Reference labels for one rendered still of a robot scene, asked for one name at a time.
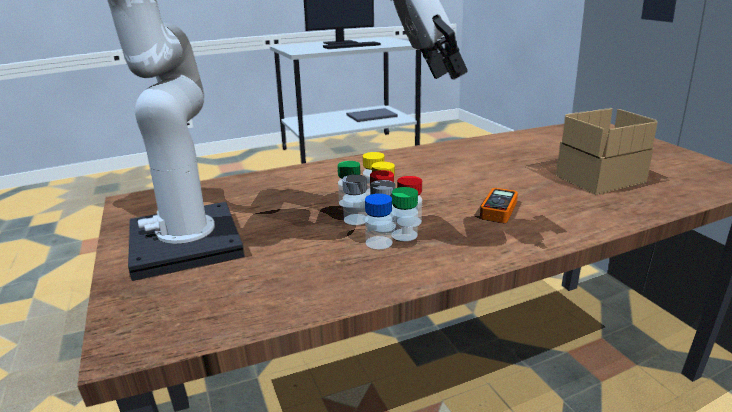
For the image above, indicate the clear bottle with blue cap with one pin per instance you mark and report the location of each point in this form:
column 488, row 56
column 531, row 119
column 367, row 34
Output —
column 378, row 222

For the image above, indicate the clear bottle with dark grey cap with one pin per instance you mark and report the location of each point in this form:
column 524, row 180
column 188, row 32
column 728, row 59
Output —
column 382, row 187
column 354, row 187

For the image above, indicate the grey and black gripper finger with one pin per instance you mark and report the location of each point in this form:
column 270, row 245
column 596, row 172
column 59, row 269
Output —
column 434, row 61
column 452, row 57

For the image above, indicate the white bottle with red cap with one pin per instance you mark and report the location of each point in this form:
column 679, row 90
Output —
column 416, row 183
column 381, row 175

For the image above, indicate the white bottle with yellow cap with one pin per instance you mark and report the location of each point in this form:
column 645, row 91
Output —
column 369, row 159
column 383, row 166

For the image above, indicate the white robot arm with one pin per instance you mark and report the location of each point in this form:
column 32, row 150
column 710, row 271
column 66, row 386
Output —
column 162, row 112

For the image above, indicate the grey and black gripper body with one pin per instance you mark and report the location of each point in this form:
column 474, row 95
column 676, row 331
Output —
column 416, row 18

